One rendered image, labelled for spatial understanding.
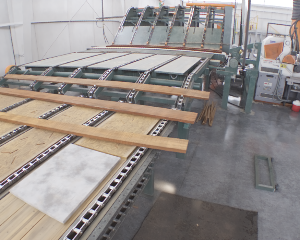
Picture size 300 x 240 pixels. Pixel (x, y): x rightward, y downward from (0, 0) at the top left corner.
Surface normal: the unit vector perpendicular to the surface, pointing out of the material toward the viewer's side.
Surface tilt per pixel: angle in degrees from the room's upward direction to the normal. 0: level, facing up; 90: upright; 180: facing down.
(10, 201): 0
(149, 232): 0
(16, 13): 90
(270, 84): 90
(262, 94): 90
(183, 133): 90
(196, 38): 47
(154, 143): 0
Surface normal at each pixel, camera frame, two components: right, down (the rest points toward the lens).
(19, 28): -0.37, 0.40
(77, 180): 0.00, -0.90
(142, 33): -0.27, -0.33
